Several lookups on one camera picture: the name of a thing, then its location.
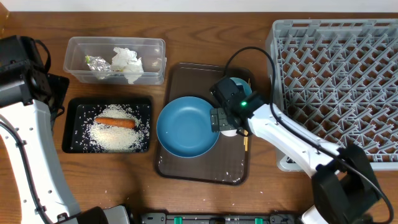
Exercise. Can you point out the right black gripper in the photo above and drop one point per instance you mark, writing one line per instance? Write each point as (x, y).
(218, 120)

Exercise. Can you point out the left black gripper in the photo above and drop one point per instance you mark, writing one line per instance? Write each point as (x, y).
(58, 84)

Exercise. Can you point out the white pink cup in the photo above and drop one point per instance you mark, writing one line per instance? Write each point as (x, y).
(229, 133)

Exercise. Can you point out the wooden chopstick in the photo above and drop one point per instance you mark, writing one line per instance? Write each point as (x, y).
(246, 139)

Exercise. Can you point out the dark blue plate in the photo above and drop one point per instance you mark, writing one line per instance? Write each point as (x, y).
(184, 127)

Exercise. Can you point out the light blue bowl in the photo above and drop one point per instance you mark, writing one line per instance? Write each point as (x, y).
(240, 83)

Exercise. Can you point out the yellow foil snack wrapper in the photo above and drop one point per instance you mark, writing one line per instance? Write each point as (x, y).
(99, 66)

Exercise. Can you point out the orange carrot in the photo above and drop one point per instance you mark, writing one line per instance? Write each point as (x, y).
(117, 122)

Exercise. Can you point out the pile of white rice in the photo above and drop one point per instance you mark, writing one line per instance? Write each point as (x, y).
(90, 136)

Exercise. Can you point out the white tissue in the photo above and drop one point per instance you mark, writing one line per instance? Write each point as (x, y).
(126, 61)

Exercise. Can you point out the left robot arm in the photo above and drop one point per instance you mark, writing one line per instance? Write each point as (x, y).
(31, 99)

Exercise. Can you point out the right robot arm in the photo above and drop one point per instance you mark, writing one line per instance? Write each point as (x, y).
(343, 181)

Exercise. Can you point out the grey dishwasher rack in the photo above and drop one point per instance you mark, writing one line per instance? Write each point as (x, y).
(338, 79)

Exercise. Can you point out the black rectangular tray bin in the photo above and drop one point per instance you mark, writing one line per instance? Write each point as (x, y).
(74, 103)

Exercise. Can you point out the brown serving tray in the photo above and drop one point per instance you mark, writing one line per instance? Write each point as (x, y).
(226, 162)

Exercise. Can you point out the clear plastic bin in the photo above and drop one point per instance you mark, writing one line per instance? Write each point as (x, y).
(151, 52)

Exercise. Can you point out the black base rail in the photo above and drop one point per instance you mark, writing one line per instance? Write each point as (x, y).
(163, 218)

